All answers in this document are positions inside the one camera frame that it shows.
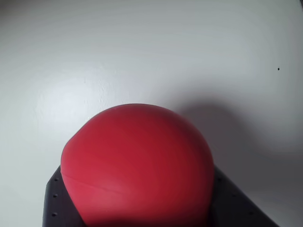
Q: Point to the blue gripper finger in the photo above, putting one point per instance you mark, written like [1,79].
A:
[232,205]
[56,203]

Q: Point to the red ball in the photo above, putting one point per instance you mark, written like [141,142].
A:
[137,165]

